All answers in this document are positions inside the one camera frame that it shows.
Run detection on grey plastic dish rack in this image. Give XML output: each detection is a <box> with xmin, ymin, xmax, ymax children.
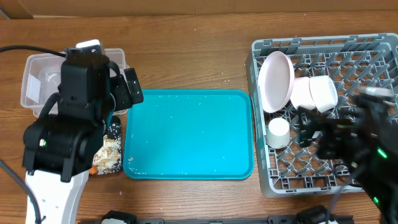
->
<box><xmin>245</xmin><ymin>33</ymin><xmax>397</xmax><ymax>198</ymax></box>

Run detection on teal plastic tray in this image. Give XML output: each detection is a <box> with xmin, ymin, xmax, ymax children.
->
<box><xmin>123</xmin><ymin>90</ymin><xmax>254</xmax><ymax>180</ymax></box>

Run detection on white bowl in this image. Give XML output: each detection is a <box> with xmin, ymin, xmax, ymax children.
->
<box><xmin>310</xmin><ymin>75</ymin><xmax>338</xmax><ymax>113</ymax></box>
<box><xmin>290</xmin><ymin>77</ymin><xmax>315</xmax><ymax>110</ymax></box>

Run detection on white plate with food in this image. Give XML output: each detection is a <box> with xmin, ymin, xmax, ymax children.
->
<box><xmin>257</xmin><ymin>51</ymin><xmax>295</xmax><ymax>113</ymax></box>

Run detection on black plastic bin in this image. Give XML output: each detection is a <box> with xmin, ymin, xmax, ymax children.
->
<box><xmin>90</xmin><ymin>114</ymin><xmax>123</xmax><ymax>177</ymax></box>

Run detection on dumped rice and peanuts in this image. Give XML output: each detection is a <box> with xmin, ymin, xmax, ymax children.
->
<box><xmin>92</xmin><ymin>123</ymin><xmax>122</xmax><ymax>175</ymax></box>

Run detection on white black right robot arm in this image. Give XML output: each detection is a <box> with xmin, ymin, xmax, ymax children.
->
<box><xmin>298</xmin><ymin>93</ymin><xmax>397</xmax><ymax>223</ymax></box>

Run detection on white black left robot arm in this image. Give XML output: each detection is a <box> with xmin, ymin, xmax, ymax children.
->
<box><xmin>22</xmin><ymin>47</ymin><xmax>144</xmax><ymax>223</ymax></box>

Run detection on clear plastic bin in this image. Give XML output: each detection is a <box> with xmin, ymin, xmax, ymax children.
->
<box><xmin>20</xmin><ymin>48</ymin><xmax>131</xmax><ymax>118</ymax></box>

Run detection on orange carrot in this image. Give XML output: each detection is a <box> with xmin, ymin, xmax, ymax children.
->
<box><xmin>90</xmin><ymin>166</ymin><xmax>99</xmax><ymax>175</ymax></box>

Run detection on white paper cup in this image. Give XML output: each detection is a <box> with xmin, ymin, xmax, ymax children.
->
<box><xmin>266</xmin><ymin>118</ymin><xmax>290</xmax><ymax>149</ymax></box>

